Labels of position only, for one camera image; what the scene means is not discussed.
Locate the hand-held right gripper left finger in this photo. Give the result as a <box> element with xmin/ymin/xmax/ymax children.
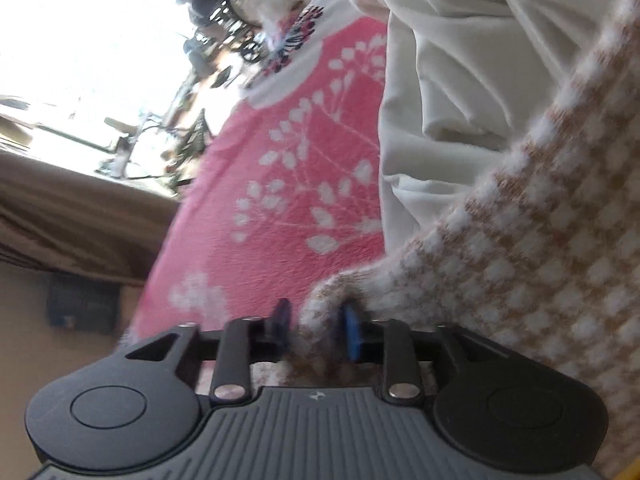
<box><xmin>125</xmin><ymin>298</ymin><xmax>293</xmax><ymax>406</ymax></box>

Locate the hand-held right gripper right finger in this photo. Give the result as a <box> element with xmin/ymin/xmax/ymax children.
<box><xmin>340</xmin><ymin>300</ymin><xmax>506</xmax><ymax>406</ymax></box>

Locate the beige houndstooth knit cardigan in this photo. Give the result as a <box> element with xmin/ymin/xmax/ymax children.
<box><xmin>295</xmin><ymin>0</ymin><xmax>640</xmax><ymax>466</ymax></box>

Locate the pink floral blanket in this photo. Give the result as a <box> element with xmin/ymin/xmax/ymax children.
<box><xmin>117</xmin><ymin>0</ymin><xmax>391</xmax><ymax>391</ymax></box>

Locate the blue package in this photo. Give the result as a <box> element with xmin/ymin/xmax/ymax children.
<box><xmin>46</xmin><ymin>280</ymin><xmax>121</xmax><ymax>333</ymax></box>

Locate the brown curtain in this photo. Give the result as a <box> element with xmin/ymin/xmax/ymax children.
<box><xmin>0</xmin><ymin>152</ymin><xmax>181</xmax><ymax>288</ymax></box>

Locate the cream jacket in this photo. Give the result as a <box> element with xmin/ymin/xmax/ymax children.
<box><xmin>335</xmin><ymin>0</ymin><xmax>640</xmax><ymax>261</ymax></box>

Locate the black wheelchair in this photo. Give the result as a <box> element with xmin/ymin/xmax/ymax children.
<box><xmin>175</xmin><ymin>0</ymin><xmax>311</xmax><ymax>66</ymax></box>

